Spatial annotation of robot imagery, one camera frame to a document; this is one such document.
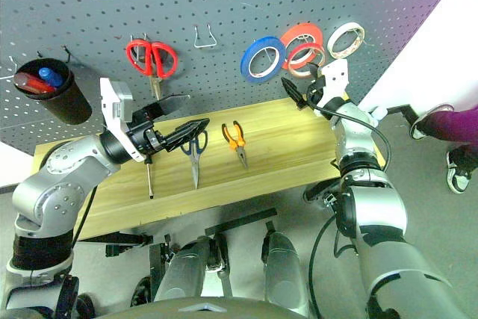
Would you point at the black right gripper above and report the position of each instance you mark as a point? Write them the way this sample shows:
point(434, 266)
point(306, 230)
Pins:
point(315, 91)

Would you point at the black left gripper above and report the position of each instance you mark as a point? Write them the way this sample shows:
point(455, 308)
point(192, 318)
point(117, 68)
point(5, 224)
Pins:
point(143, 136)

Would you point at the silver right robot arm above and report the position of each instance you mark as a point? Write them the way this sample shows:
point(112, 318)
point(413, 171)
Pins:
point(354, 139)

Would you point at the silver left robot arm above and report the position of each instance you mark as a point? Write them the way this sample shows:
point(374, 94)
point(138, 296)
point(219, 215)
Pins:
point(67, 162)

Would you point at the small red tape roll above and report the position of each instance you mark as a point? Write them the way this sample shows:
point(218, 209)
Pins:
point(307, 46)

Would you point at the white tape roll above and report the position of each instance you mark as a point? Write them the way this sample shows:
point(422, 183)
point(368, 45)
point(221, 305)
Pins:
point(333, 40)

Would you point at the large red tape roll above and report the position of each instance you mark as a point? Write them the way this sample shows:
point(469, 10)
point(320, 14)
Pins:
point(298, 29)

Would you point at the blue tape roll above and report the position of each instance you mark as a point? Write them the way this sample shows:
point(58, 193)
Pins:
point(246, 61)

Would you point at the black pegboard hook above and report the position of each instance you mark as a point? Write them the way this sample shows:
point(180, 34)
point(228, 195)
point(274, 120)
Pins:
point(68, 54)

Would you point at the black pen cup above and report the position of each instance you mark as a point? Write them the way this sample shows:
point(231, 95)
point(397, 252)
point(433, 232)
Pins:
point(71, 106)

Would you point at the black metal table bar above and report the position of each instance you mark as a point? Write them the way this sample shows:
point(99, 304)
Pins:
point(242, 220)
point(127, 242)

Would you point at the blue marker pen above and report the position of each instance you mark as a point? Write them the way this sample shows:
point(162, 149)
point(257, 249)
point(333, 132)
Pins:
point(50, 76)

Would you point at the red marker pen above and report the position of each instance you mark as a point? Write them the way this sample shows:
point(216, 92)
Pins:
point(33, 83)

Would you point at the silver left robot leg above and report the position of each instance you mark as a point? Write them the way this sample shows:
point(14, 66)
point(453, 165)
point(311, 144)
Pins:
point(186, 270)

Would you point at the silver robot leg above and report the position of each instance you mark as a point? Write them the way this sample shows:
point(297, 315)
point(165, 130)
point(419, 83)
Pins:
point(284, 270)
point(186, 270)

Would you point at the purple trouser leg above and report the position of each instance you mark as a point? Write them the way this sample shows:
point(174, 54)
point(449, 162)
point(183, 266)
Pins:
point(452, 124)

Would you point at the black white sneaker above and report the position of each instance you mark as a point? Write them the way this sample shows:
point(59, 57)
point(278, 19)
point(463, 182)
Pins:
point(459, 177)

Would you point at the silver right robot leg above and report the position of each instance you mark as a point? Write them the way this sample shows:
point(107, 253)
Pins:
point(284, 270)

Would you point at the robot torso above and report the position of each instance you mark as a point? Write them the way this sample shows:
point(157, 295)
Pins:
point(194, 309)

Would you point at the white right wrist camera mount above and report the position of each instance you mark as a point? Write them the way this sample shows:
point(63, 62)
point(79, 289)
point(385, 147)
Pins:
point(336, 76)

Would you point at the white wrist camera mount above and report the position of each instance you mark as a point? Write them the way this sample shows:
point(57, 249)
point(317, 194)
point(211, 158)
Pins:
point(336, 76)
point(112, 102)

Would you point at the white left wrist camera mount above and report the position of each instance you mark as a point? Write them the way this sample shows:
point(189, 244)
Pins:
point(112, 102)

